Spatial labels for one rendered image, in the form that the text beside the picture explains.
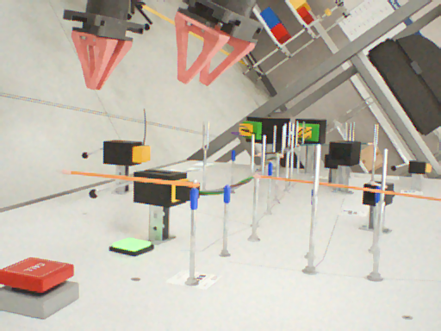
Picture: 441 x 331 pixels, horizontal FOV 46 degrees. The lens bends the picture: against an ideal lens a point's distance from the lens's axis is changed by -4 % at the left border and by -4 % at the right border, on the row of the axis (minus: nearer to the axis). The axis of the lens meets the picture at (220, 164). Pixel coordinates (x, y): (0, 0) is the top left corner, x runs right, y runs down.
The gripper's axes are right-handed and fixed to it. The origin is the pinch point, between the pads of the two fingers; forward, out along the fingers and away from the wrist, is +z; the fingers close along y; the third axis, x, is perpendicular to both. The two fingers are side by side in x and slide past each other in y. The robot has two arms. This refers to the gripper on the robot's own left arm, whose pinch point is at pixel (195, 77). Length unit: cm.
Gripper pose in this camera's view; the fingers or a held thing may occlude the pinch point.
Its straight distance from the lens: 66.5
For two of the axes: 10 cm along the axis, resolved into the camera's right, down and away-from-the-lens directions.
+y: 4.4, -0.9, 8.9
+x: -7.9, -5.0, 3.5
